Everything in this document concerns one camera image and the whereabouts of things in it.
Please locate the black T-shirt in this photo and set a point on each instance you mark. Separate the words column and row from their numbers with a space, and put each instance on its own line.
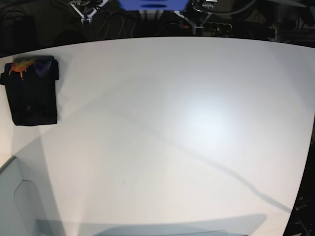
column 30, row 86

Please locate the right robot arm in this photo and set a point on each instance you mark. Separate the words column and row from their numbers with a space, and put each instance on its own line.
column 86, row 9

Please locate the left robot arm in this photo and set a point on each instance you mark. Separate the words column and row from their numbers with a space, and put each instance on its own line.
column 196, row 14

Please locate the black power strip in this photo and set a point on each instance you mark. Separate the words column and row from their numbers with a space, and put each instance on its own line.
column 228, row 30

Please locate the blue plastic box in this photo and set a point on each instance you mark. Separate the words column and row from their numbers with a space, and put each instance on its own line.
column 132, row 5

